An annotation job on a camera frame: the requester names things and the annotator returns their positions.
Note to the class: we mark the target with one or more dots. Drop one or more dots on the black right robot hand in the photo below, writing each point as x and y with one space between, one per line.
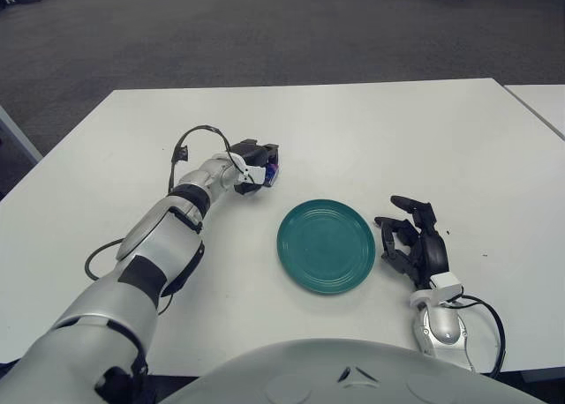
432 249

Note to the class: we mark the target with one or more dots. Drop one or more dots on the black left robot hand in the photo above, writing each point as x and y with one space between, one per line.
258 150

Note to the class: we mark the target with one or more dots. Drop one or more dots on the blue gum pack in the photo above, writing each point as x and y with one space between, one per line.
274 171

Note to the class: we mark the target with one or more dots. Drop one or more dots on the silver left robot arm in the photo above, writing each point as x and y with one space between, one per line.
150 245

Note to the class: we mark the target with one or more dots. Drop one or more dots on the teal ceramic plate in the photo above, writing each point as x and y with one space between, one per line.
326 247

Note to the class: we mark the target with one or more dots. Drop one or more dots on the grey robot torso shell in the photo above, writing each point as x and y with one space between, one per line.
353 377

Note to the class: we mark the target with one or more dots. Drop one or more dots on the white office table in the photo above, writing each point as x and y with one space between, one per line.
540 102

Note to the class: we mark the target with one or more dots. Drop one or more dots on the grey desk edge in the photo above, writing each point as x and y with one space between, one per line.
17 135

